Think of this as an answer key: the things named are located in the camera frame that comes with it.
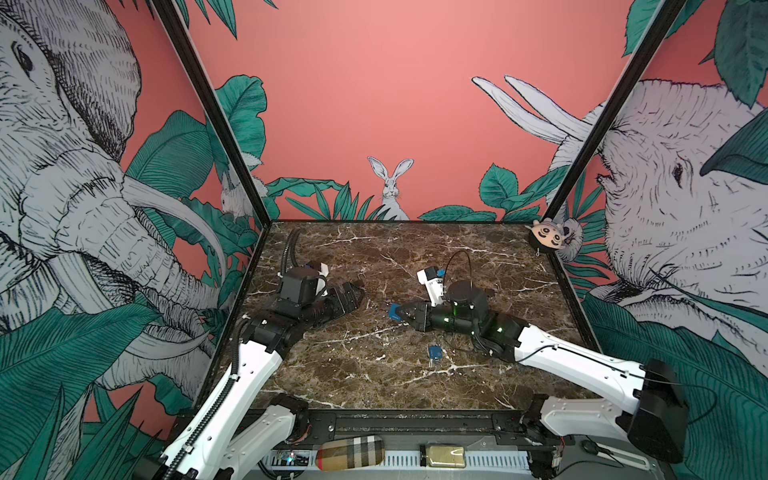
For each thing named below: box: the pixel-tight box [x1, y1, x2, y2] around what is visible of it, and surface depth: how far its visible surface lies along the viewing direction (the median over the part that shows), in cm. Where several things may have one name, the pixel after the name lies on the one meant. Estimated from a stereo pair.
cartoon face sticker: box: [525, 217, 566, 250], surface depth 109 cm
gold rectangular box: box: [420, 444, 466, 468], surface depth 69 cm
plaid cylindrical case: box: [316, 436, 385, 471], surface depth 69 cm
